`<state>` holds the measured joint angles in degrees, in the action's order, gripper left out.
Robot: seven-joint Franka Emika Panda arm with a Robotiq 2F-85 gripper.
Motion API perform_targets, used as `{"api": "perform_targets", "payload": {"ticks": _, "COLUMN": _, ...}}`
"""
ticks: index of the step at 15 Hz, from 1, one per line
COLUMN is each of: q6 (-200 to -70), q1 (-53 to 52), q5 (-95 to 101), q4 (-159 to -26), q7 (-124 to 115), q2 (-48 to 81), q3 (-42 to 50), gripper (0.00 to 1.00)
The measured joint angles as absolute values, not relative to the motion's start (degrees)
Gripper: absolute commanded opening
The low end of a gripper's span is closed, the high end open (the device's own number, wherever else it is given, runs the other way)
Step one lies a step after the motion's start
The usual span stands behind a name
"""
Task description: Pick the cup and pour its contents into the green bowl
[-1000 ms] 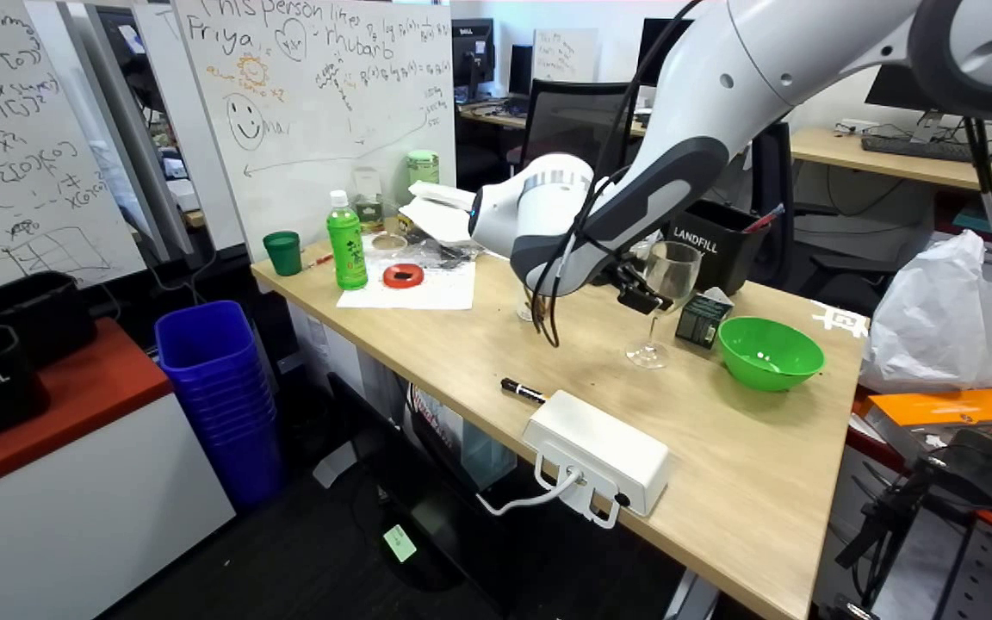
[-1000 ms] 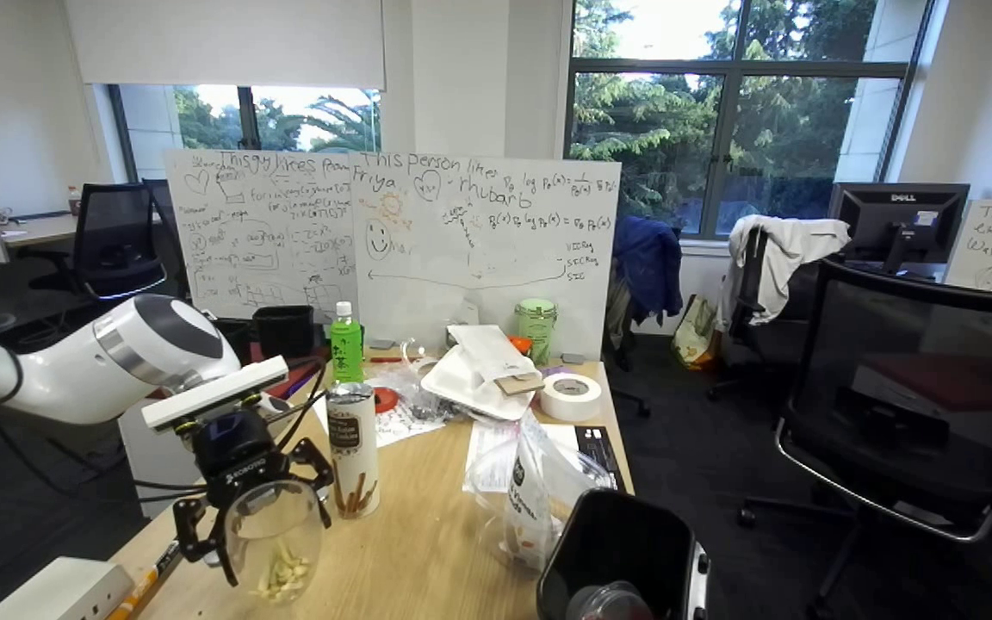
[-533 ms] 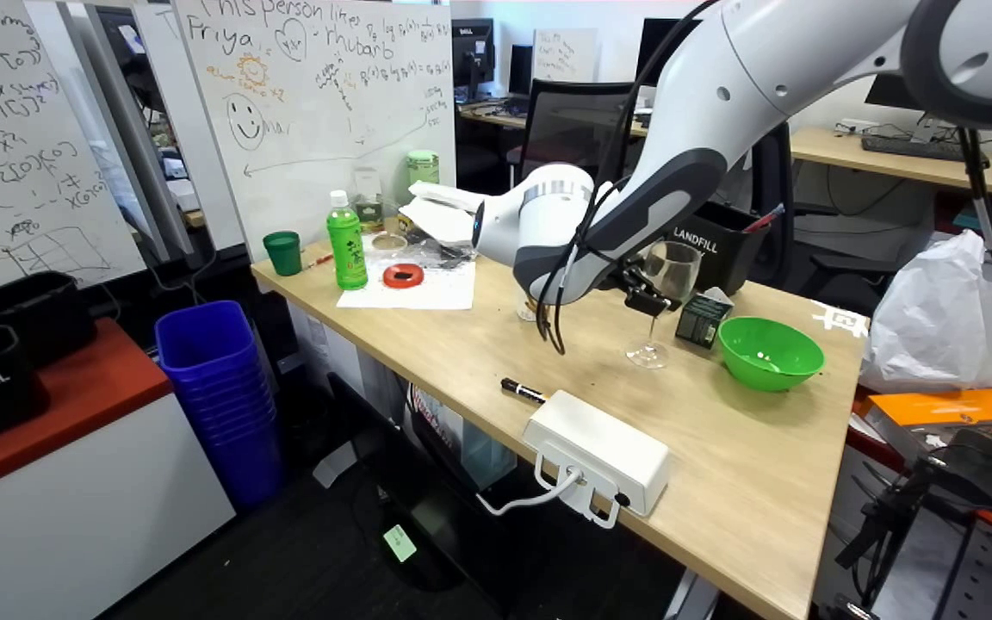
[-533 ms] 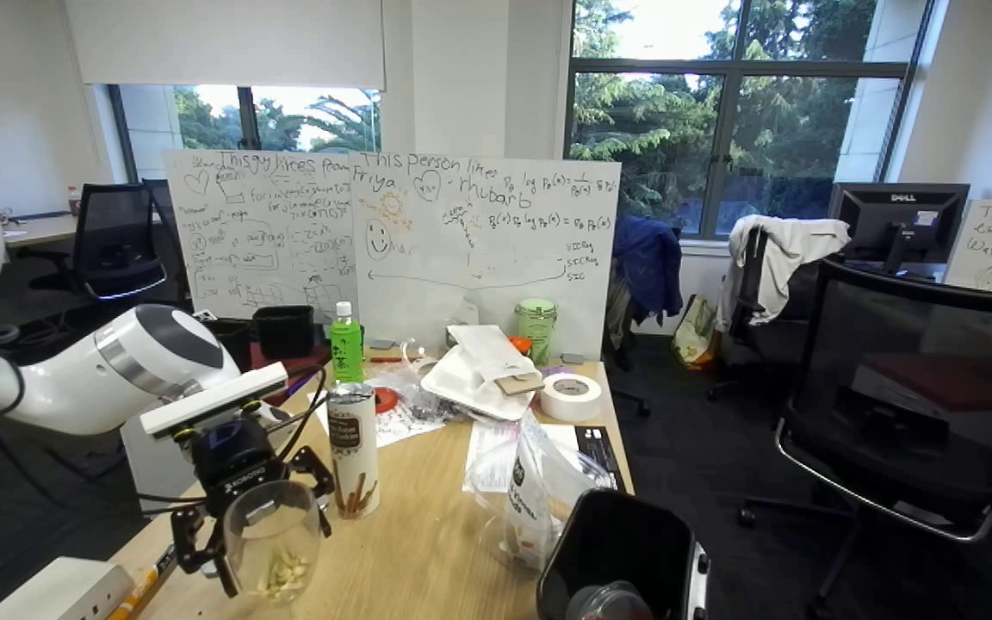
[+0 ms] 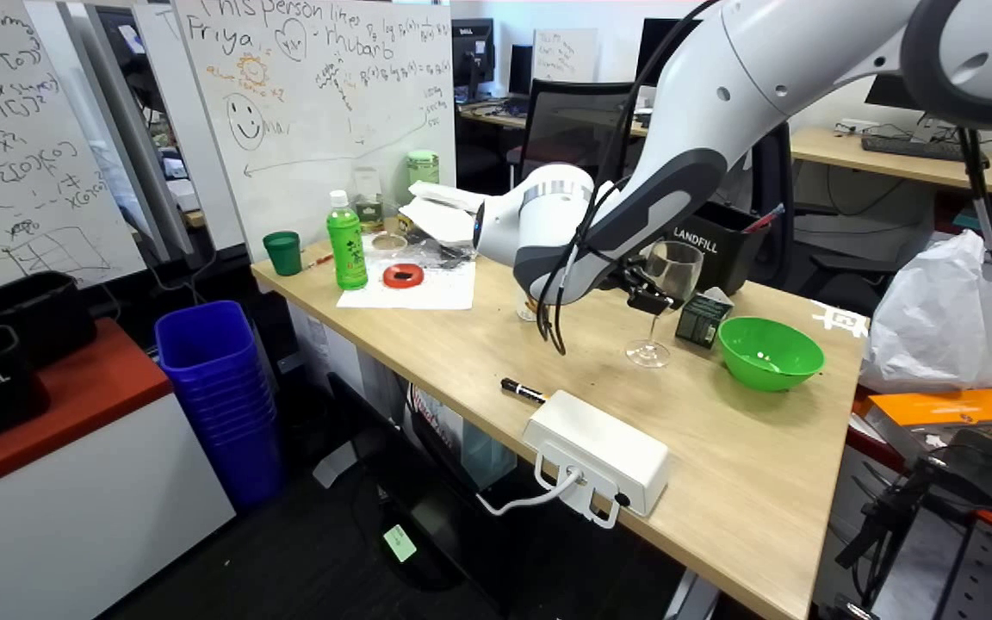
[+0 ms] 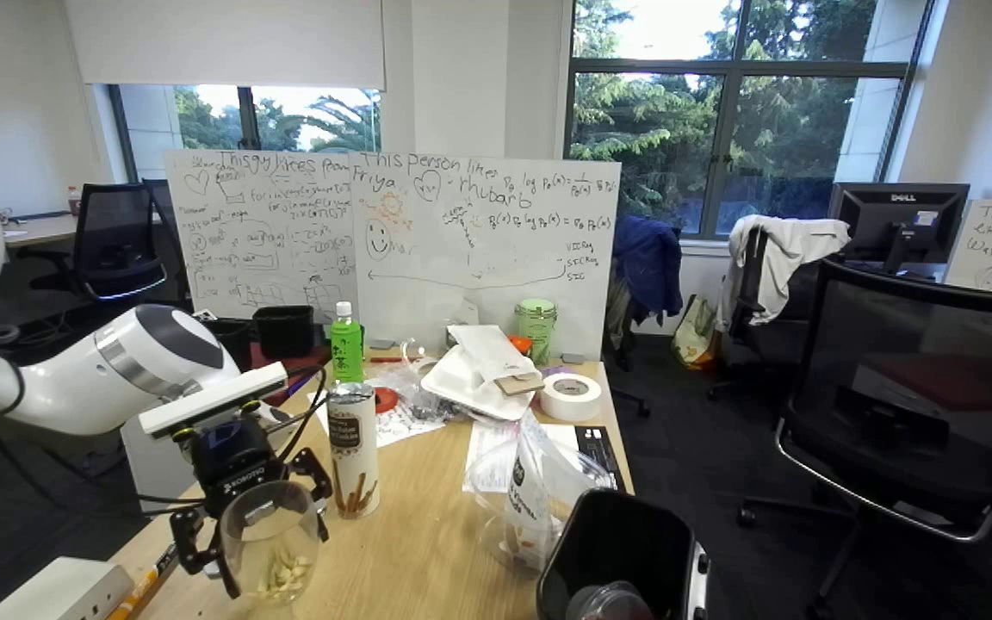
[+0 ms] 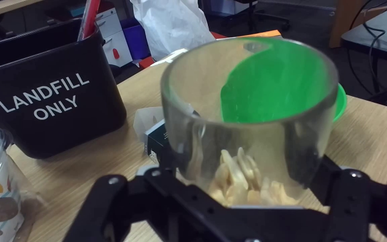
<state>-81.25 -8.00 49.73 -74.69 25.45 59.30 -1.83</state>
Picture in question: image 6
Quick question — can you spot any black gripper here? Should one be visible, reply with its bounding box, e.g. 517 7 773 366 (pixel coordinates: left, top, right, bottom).
166 408 336 602

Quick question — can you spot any clear glass cup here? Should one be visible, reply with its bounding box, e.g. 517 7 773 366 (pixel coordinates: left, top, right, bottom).
218 478 328 609

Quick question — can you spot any tall clear canister black label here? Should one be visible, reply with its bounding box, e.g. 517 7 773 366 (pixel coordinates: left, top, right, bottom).
325 377 381 519

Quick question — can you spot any black yellow marker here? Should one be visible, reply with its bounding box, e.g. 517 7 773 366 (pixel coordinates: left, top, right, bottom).
107 544 183 620

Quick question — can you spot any white paper sheet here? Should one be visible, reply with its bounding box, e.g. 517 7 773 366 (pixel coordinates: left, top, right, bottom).
308 366 453 453

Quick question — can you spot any green plastic bottle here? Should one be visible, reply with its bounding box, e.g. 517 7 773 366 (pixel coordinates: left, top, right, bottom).
328 301 370 389

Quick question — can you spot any white power box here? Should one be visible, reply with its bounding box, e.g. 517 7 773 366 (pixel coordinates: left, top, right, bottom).
0 555 137 620

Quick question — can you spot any clear plastic zip bag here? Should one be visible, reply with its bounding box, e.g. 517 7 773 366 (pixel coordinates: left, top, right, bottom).
457 414 586 498

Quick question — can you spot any white papers pile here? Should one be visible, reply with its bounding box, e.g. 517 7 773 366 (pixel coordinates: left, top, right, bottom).
416 319 544 425

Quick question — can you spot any whiteboard with dense writing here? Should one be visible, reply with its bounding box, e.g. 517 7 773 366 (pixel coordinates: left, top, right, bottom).
161 148 363 330

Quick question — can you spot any crumpled clear plastic bag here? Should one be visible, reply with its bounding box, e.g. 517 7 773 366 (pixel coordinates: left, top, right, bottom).
502 416 592 573

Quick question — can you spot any small brown card box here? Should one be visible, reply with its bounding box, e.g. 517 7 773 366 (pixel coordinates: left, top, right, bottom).
493 367 548 400

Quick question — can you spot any black office chair silver trim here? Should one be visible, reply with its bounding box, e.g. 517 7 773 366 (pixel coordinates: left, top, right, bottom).
60 181 196 310

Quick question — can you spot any white tape roll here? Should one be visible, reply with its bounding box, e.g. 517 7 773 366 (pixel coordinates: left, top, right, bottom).
538 367 607 425

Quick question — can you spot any light green container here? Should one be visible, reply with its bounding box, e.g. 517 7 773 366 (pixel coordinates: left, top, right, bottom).
509 295 560 367

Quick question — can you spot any whiteboard with sun drawing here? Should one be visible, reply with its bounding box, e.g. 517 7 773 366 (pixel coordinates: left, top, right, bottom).
352 152 623 360

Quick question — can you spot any black landfill bin with trash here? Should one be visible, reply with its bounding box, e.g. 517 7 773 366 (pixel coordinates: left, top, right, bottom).
535 484 714 620

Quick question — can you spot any blue jacket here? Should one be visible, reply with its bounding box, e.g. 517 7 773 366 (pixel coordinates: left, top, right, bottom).
612 214 687 322

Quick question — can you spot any white roller blind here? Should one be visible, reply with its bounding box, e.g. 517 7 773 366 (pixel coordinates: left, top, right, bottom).
63 0 388 93

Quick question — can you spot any yellow bag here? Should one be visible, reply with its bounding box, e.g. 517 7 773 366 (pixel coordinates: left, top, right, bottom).
667 290 728 373

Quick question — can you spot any black chair under white cloth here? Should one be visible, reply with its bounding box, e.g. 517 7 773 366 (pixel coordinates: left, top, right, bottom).
730 222 820 373

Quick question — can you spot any white cloth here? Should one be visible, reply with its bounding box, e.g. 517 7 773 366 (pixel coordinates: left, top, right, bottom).
728 211 854 330

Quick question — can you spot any black mesh office chair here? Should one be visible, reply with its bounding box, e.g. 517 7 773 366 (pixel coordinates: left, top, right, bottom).
734 255 992 620

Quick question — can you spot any small black Dell monitor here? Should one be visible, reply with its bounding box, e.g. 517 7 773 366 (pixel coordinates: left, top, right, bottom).
827 178 974 286

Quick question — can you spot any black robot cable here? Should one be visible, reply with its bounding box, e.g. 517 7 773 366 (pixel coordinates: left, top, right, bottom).
250 366 336 462

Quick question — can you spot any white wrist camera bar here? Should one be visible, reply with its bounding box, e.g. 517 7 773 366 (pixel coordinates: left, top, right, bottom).
134 357 293 441

